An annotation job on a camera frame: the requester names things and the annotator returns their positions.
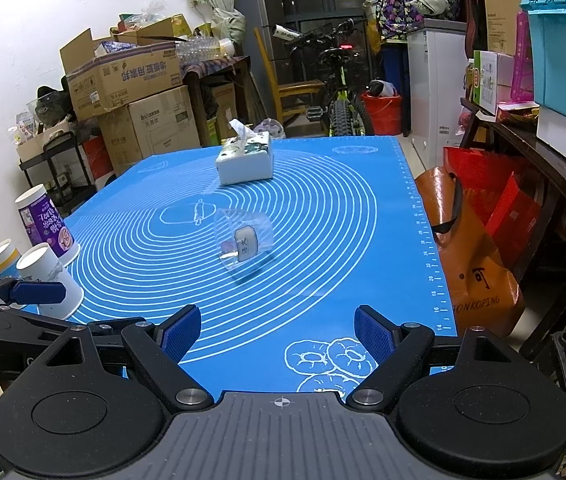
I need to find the lower cardboard box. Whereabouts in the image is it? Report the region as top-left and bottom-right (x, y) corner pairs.
(97, 86), (200, 176)

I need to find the black wire shelf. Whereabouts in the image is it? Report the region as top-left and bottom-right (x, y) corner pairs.
(18, 132), (96, 217)

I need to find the blue silicone baking mat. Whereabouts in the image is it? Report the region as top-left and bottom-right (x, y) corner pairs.
(67, 136), (455, 394)

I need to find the black bicycle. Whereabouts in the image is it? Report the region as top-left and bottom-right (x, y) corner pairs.
(273, 18), (375, 136)

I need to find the red paper bag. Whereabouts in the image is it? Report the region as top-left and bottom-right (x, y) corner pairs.
(443, 146), (541, 269)

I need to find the upper cardboard box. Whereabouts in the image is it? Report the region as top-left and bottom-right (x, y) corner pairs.
(59, 29), (182, 122)

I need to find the purple paper cup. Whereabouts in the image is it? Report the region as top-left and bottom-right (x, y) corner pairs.
(15, 184), (80, 266)

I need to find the cardboard box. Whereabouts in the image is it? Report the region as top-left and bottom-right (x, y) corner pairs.
(97, 86), (200, 176)
(59, 29), (182, 122)

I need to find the wooden chair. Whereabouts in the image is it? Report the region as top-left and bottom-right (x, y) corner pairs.
(254, 27), (325, 125)

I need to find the white tissue box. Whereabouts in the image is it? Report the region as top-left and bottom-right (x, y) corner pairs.
(216, 119), (274, 186)

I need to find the white paper cup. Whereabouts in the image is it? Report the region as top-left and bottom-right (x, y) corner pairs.
(16, 243), (84, 320)

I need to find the clear plastic cup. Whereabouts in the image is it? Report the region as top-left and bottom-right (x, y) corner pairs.
(213, 208), (274, 278)

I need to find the yellow-rimmed paper cup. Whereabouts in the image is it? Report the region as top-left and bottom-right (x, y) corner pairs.
(0, 238), (20, 278)

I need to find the red bucket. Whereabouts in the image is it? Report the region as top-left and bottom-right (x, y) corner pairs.
(361, 92), (402, 136)

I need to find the white cabinet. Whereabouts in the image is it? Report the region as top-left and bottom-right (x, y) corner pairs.
(406, 18), (467, 169)

